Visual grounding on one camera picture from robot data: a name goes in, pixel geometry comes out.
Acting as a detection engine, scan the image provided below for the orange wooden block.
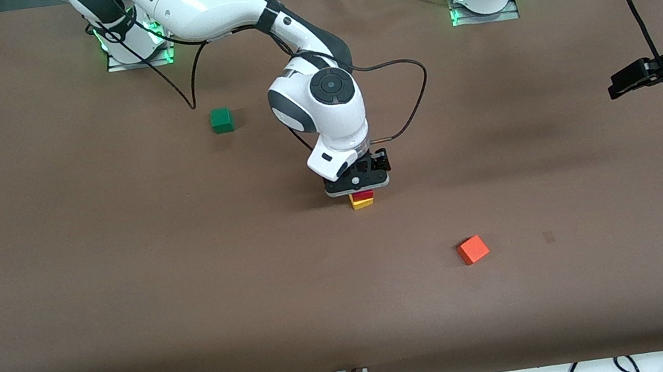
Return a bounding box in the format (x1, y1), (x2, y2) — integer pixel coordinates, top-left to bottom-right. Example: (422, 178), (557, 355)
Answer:
(454, 233), (492, 267)

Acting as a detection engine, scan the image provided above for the green wooden block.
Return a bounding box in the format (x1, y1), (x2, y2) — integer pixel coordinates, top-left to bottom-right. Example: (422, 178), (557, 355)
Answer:
(208, 106), (237, 135)

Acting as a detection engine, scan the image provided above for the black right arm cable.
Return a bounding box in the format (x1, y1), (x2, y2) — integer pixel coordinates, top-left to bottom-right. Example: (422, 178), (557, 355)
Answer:
(100, 0), (437, 183)

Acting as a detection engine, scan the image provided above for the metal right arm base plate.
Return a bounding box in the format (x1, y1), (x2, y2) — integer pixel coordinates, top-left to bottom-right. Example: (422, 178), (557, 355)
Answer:
(98, 0), (178, 74)

